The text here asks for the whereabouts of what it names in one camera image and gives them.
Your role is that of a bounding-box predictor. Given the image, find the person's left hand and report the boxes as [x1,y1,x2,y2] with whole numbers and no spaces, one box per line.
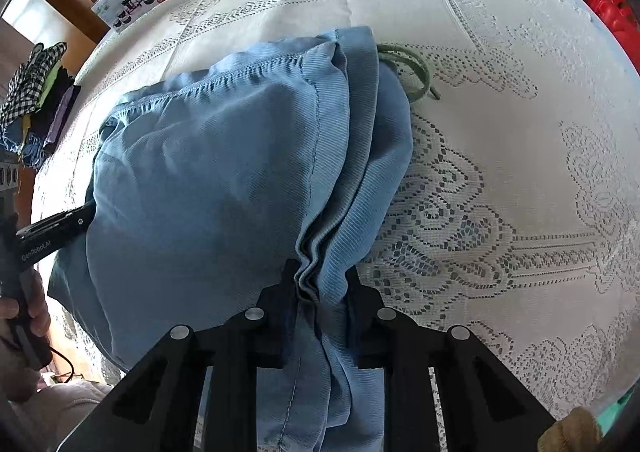
[0,269,51,337]

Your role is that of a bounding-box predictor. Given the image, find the light blue trousers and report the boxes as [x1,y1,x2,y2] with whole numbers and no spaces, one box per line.
[49,27,412,451]

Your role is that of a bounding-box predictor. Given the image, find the red plastic suitcase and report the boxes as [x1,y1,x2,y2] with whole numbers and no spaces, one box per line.
[587,0,640,70]

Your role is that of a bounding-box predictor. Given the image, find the green drawstring cord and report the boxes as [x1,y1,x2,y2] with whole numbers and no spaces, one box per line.
[375,43,442,105]

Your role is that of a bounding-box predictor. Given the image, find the white lace tablecloth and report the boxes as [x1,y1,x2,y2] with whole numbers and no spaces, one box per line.
[32,0,639,418]

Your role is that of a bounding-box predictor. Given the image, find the black white checkered clothes pile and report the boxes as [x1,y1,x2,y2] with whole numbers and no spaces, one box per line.
[1,41,80,171]

